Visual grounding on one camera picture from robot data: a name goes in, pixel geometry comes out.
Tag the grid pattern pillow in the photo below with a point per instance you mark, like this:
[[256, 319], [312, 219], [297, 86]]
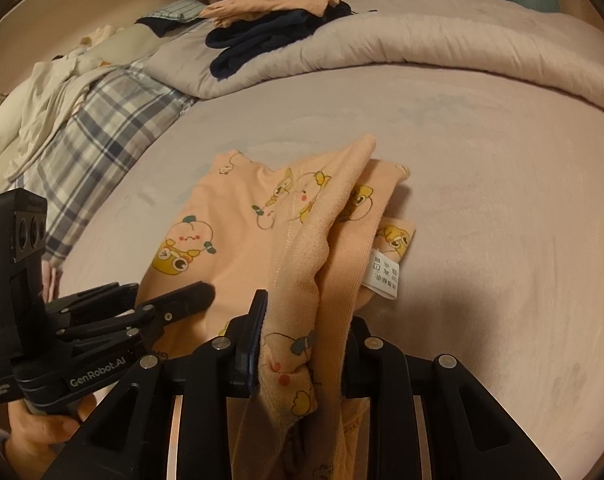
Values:
[[181, 10]]

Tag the folded orange clothes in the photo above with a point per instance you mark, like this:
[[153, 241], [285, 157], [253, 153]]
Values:
[[267, 2]]

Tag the white cloth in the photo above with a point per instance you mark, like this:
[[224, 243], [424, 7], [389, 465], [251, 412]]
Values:
[[41, 95]]

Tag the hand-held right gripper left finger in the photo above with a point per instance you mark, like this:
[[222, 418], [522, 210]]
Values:
[[259, 340]]

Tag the dark navy clothes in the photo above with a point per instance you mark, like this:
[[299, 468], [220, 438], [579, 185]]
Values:
[[267, 35]]

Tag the person's left hand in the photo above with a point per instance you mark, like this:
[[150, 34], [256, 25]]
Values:
[[36, 435]]

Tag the grey quilt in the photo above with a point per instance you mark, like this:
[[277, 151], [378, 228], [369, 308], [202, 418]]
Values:
[[407, 45]]

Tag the orange cartoon print shirt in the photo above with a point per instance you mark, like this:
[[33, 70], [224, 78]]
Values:
[[242, 240]]

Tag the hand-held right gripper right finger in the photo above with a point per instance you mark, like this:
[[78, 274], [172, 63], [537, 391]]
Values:
[[367, 355]]

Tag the plaid bed cover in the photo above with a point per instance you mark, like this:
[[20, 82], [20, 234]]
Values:
[[106, 120]]

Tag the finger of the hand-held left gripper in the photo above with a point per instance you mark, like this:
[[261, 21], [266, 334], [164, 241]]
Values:
[[181, 305], [96, 300]]

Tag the bed with pale sheet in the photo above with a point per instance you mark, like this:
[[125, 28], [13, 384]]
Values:
[[482, 210]]

